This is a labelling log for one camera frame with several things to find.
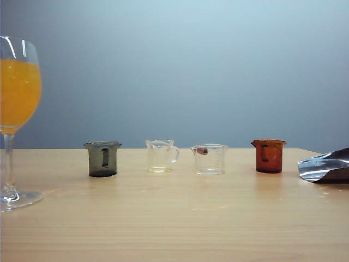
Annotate clear measuring cup brown spot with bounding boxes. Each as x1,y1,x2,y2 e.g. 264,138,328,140
190,144,230,176

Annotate dark grey measuring cup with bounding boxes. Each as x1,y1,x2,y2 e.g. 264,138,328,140
83,141,122,177

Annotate amber measuring cup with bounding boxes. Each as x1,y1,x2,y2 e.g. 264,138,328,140
250,139,287,174

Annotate wine glass with orange juice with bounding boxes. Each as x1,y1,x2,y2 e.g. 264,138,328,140
0,35,44,213

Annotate silver foil bag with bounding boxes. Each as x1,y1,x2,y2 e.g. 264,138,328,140
297,147,349,184

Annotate clear measuring cup with handle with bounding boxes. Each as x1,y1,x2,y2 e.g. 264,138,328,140
145,139,180,174

